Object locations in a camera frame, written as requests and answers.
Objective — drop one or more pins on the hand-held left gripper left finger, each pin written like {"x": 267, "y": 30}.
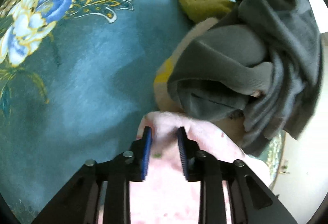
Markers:
{"x": 146, "y": 152}

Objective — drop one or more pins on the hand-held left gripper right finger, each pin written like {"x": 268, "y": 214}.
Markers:
{"x": 182, "y": 152}

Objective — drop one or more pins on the beige fuzzy sweater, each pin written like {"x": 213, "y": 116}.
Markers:
{"x": 232, "y": 131}

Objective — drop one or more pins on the grey knit garment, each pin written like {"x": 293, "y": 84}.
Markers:
{"x": 269, "y": 21}

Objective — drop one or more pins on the teal floral blanket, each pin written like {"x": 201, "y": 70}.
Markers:
{"x": 89, "y": 72}

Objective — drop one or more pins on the pink fleece printed garment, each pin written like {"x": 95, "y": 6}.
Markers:
{"x": 164, "y": 201}

